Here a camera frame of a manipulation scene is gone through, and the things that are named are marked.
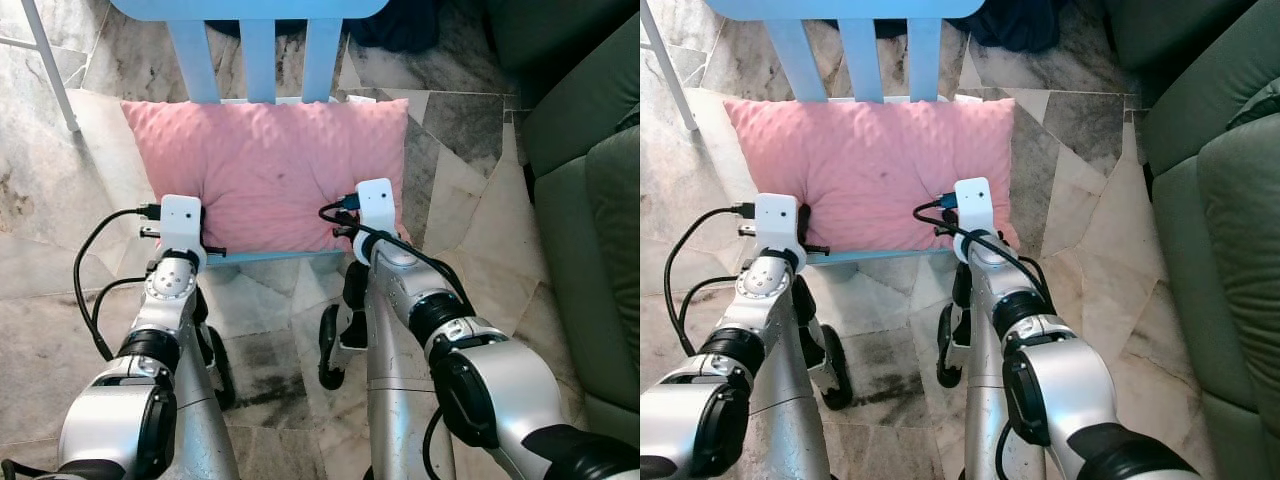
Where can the silver robot leg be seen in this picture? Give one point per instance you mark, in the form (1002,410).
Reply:
(205,420)
(985,400)
(790,400)
(395,390)

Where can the green sofa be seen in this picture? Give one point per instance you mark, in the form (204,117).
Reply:
(1215,220)
(585,220)

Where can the light blue wooden chair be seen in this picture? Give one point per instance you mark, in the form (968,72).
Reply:
(860,55)
(258,55)

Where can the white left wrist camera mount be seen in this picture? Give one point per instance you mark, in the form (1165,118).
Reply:
(777,222)
(182,222)

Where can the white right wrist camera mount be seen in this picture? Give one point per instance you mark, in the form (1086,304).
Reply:
(973,205)
(377,205)

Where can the pink pillow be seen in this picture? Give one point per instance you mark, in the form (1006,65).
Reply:
(260,165)
(865,165)

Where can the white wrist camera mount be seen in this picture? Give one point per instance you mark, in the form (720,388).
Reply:
(182,222)
(777,222)
(973,205)
(377,205)

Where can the dark blue cloth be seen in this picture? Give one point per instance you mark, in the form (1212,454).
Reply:
(400,25)
(1015,25)

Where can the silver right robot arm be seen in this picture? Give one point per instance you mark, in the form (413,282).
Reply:
(490,385)
(1060,385)

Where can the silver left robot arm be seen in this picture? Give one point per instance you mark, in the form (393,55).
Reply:
(710,395)
(125,400)

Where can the white metal rack leg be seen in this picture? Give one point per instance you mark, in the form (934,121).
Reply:
(672,75)
(55,75)

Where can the silver left robot leg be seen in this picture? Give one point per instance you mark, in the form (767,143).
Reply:
(790,400)
(205,420)

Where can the silver right robot leg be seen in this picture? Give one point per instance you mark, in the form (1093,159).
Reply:
(395,390)
(985,400)

